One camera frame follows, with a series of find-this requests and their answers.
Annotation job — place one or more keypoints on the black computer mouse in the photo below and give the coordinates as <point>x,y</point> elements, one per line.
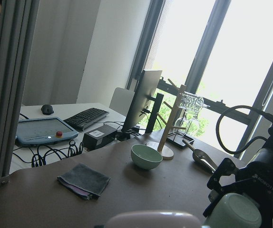
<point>47,109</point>

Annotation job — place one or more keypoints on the grey folded cloth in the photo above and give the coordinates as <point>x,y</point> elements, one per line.
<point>84,181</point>

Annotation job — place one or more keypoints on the green plastic cup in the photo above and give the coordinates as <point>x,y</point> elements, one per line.
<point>234,211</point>

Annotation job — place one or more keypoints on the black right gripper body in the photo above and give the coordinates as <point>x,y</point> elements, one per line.
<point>254,180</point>

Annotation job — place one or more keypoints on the black wine glass rack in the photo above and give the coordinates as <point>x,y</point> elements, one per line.
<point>186,128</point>

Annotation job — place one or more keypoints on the metal scoop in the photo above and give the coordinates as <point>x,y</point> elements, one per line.
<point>201,157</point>

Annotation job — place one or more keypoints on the green ceramic bowl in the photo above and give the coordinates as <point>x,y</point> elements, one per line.
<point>145,157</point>

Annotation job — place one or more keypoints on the glass mug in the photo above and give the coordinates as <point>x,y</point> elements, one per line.
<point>192,103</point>

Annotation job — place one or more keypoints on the computer monitor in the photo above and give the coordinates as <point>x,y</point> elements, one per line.
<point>145,89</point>

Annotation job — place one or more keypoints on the black keyboard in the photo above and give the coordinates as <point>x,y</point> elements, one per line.
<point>86,118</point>

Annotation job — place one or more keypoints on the aluminium frame post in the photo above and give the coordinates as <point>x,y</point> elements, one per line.
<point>17,28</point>

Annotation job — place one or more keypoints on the black power box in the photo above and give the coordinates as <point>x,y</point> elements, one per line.
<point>99,137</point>

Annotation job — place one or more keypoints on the wooden mug tree stand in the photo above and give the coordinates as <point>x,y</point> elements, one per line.
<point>165,151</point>

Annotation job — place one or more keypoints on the blue teach pendant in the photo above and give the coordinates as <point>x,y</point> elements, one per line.
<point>43,131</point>

